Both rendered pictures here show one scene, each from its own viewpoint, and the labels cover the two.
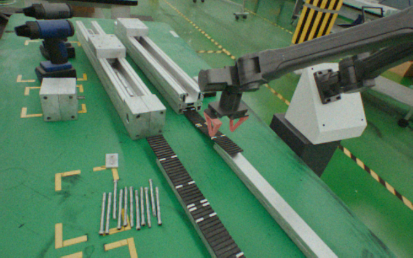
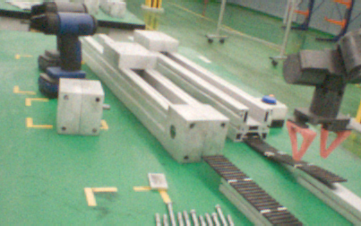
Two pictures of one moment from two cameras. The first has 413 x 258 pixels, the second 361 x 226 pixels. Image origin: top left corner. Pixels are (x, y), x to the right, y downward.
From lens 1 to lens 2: 0.25 m
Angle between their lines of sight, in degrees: 17
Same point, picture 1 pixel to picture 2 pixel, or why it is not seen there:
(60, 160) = (87, 174)
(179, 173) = (262, 197)
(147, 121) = (202, 136)
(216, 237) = not seen: outside the picture
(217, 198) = not seen: outside the picture
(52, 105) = (73, 109)
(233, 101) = (332, 101)
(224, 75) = (323, 60)
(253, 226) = not seen: outside the picture
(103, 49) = (129, 55)
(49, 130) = (65, 143)
